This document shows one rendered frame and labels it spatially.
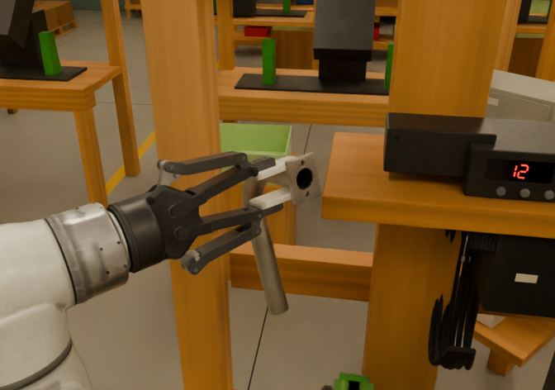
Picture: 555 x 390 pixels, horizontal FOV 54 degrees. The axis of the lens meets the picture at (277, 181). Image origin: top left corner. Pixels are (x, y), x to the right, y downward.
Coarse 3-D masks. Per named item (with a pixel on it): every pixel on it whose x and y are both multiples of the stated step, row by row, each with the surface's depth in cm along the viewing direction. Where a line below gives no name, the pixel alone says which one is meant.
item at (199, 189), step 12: (252, 168) 61; (216, 180) 60; (228, 180) 60; (240, 180) 61; (192, 192) 59; (204, 192) 59; (216, 192) 60; (180, 204) 57; (192, 204) 58; (180, 216) 57
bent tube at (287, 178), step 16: (288, 160) 63; (304, 160) 64; (272, 176) 68; (288, 176) 64; (304, 176) 67; (256, 192) 75; (304, 192) 65; (320, 192) 66; (256, 240) 78; (256, 256) 79; (272, 256) 79; (272, 272) 79; (272, 288) 80; (272, 304) 81
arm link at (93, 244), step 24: (48, 216) 52; (72, 216) 51; (96, 216) 52; (72, 240) 49; (96, 240) 50; (120, 240) 51; (72, 264) 49; (96, 264) 50; (120, 264) 52; (96, 288) 51
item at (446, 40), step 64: (192, 0) 80; (448, 0) 74; (192, 64) 85; (448, 64) 78; (192, 128) 90; (384, 256) 95; (448, 256) 93; (192, 320) 109; (384, 320) 101; (192, 384) 118; (384, 384) 109
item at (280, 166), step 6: (288, 156) 67; (294, 156) 67; (276, 162) 66; (282, 162) 65; (270, 168) 64; (276, 168) 64; (282, 168) 64; (258, 174) 62; (264, 174) 63; (270, 174) 63; (258, 180) 62
